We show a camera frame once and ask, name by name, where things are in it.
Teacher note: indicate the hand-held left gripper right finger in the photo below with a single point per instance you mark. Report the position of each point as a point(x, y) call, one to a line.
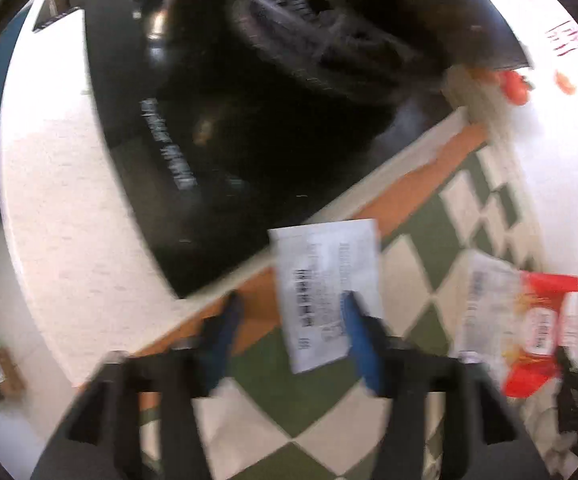
point(364, 350)

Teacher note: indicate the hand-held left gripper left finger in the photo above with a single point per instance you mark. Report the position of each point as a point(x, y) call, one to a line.
point(221, 345)

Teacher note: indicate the white paper slip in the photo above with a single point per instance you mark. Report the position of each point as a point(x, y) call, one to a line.
point(319, 270)

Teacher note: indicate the red white snack packet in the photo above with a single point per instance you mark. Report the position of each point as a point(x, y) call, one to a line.
point(524, 330)

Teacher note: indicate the green white checkered tablecloth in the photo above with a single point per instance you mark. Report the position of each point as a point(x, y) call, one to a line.
point(419, 220)

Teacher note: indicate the cooking oil bottle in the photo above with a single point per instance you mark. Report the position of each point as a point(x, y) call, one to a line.
point(6, 375)

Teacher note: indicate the black glass gas stove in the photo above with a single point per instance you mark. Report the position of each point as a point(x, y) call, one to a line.
point(169, 85)

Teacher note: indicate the red tomato wall sticker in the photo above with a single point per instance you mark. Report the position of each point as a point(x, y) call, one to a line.
point(515, 87)

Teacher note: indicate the red character wall sticker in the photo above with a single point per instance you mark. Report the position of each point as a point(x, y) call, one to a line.
point(566, 40)

